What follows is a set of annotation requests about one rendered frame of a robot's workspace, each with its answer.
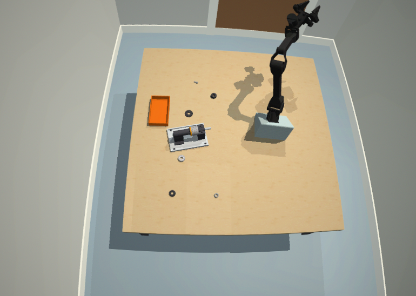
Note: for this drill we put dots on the orange open tray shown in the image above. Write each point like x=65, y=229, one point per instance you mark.
x=159, y=110

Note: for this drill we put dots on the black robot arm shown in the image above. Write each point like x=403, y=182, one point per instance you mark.
x=278, y=67

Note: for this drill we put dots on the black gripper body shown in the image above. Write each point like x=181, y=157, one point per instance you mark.
x=303, y=16

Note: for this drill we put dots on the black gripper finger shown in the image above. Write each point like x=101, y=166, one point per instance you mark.
x=316, y=10
x=303, y=5

